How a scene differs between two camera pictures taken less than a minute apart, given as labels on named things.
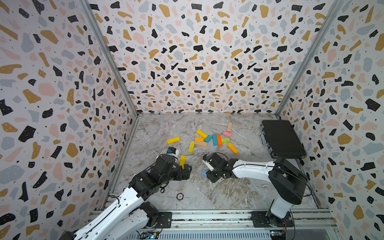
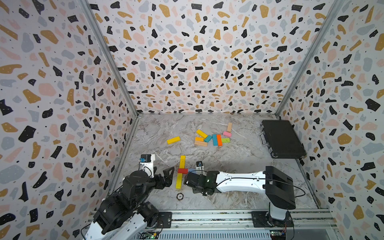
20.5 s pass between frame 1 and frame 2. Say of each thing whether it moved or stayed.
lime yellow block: moved
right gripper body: moved
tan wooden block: stayed
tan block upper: stayed
